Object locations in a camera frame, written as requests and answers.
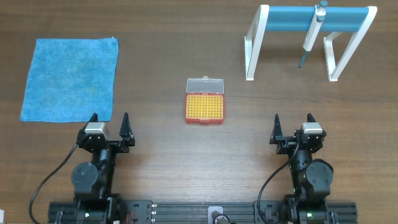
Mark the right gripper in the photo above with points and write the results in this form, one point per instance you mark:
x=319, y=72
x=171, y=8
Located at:
x=311, y=141

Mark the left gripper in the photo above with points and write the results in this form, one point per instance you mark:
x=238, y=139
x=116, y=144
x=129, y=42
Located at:
x=93, y=143

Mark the white pipette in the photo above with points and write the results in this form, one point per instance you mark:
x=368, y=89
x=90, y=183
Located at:
x=312, y=34

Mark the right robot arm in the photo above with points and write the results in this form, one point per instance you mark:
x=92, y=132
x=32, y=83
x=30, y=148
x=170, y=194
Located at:
x=318, y=179

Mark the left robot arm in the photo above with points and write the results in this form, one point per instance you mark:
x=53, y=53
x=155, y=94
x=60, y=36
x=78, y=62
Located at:
x=84, y=179

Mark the blue cloth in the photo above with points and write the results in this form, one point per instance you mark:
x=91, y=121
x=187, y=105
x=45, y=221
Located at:
x=68, y=77

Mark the red and yellow tip box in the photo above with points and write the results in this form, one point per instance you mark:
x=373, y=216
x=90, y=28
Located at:
x=204, y=107

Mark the white and blue stand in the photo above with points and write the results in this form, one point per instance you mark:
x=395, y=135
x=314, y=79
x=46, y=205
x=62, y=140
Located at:
x=289, y=18

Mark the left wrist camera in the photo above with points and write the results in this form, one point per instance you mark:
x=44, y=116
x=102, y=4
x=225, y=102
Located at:
x=95, y=128

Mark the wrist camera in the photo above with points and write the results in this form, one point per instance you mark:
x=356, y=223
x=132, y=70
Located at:
x=95, y=128
x=311, y=127

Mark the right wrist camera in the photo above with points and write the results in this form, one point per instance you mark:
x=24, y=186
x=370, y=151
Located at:
x=311, y=127

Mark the mounting rail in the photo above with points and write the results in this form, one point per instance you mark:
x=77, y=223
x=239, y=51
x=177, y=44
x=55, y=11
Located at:
x=186, y=212

